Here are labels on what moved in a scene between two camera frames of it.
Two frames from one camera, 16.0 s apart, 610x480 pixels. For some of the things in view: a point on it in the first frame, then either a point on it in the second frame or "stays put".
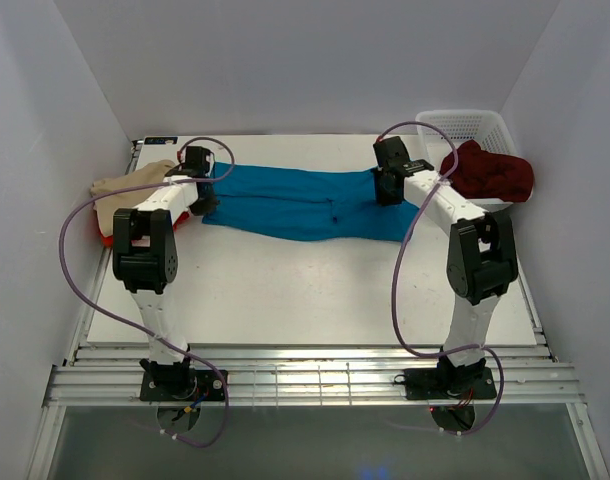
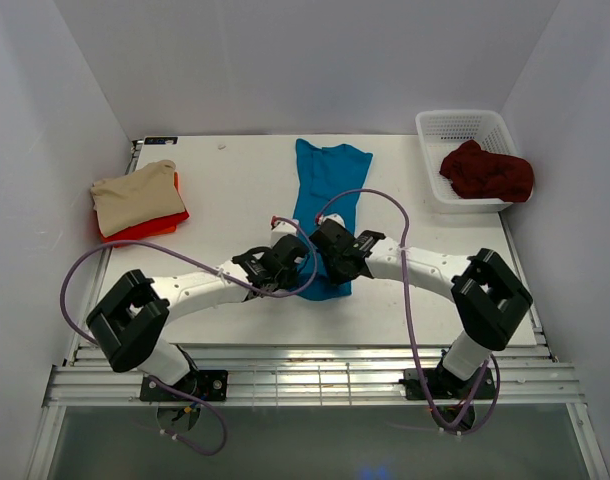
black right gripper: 382,199 -> 333,277
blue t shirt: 306,203 -> 327,181
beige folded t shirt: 148,173 stays put
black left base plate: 184,385 stays put
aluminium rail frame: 307,376 stays put
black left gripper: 208,206 -> 290,280
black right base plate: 431,384 stays put
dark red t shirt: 483,173 stays put
